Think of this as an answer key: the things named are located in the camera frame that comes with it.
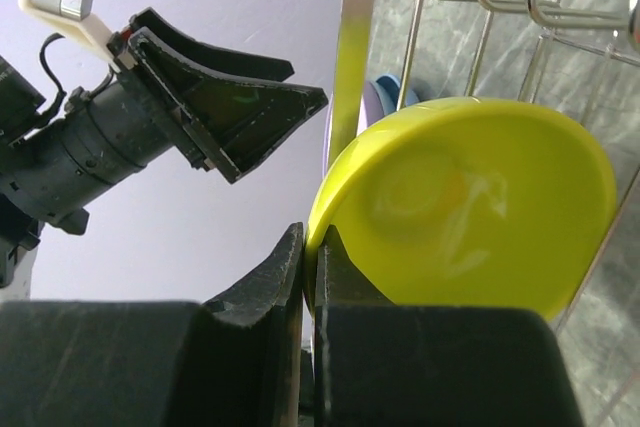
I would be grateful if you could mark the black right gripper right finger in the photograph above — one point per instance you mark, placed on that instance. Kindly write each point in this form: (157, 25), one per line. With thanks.
(380, 364)

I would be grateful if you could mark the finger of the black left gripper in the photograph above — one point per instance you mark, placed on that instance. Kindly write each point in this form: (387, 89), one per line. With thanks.
(236, 122)
(174, 64)

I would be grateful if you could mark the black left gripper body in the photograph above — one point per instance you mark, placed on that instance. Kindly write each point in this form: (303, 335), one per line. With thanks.
(85, 143)

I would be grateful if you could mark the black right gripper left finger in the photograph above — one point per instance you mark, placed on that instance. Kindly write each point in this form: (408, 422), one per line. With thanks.
(233, 360)

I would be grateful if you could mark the lavender plate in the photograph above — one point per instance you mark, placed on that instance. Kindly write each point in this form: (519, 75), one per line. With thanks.
(370, 111)

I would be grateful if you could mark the blue plate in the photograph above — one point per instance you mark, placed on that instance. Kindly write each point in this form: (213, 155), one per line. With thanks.
(390, 85)

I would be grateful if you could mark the yellow-green bowl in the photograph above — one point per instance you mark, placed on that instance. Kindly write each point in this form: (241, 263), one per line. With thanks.
(467, 201)

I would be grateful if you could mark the wire dish rack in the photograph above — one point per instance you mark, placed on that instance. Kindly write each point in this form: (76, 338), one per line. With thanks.
(579, 57)

